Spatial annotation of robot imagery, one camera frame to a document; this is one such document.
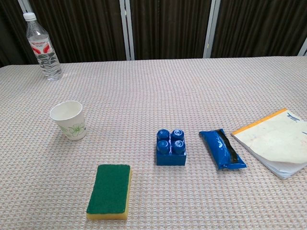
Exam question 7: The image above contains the white paper cup green flower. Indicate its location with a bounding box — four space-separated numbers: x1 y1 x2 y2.
49 101 87 141

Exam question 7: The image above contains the woven pink white tablecloth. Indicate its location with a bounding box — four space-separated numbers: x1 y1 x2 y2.
0 55 307 230

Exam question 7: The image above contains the blue toy building block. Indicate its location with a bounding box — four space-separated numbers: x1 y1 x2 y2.
156 128 188 166

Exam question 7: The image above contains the blue tissue pack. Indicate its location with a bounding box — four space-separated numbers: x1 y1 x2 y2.
199 128 247 171

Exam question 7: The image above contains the green and yellow sponge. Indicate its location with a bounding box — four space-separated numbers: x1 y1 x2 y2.
86 164 131 221

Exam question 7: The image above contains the notepad with orange binding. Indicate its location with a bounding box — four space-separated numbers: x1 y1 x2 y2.
231 107 307 180

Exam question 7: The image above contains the clear plastic water bottle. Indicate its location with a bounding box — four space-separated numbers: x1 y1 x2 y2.
23 12 64 81

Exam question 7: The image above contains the grey metal frame post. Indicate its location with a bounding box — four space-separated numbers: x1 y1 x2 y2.
298 37 307 57
17 0 33 13
202 0 221 58
119 0 135 61

